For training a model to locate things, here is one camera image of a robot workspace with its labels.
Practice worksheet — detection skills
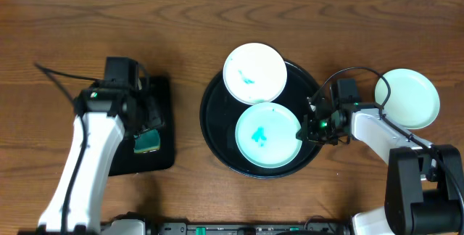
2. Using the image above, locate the green yellow sponge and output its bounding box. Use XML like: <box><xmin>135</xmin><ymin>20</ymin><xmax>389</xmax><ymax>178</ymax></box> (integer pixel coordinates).
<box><xmin>133</xmin><ymin>129</ymin><xmax>160</xmax><ymax>154</ymax></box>

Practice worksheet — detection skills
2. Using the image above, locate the white plate with stain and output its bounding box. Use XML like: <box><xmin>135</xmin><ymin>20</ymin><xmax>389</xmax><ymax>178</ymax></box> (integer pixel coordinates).
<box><xmin>223</xmin><ymin>43</ymin><xmax>288</xmax><ymax>105</ymax></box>

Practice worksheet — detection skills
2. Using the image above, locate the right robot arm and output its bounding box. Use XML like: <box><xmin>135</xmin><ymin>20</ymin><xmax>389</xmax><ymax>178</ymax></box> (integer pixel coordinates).
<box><xmin>296</xmin><ymin>103</ymin><xmax>463</xmax><ymax>234</ymax></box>

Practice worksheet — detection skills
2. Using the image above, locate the mint plate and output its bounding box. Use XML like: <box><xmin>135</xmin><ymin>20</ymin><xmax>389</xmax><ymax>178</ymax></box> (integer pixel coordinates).
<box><xmin>235</xmin><ymin>102</ymin><xmax>302</xmax><ymax>169</ymax></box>
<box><xmin>383</xmin><ymin>68</ymin><xmax>440</xmax><ymax>130</ymax></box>

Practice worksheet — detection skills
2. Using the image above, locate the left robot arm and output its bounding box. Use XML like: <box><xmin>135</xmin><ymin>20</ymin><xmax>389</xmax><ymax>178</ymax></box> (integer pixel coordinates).
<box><xmin>36</xmin><ymin>87</ymin><xmax>173</xmax><ymax>234</ymax></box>

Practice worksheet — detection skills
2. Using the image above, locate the mint plate front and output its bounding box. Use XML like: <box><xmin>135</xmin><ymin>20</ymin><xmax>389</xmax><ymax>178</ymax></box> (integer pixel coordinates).
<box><xmin>383</xmin><ymin>68</ymin><xmax>440</xmax><ymax>130</ymax></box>

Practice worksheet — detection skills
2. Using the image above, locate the black rectangular tray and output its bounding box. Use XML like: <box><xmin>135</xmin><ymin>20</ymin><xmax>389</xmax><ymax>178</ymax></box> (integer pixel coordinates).
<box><xmin>109</xmin><ymin>76</ymin><xmax>175</xmax><ymax>176</ymax></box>

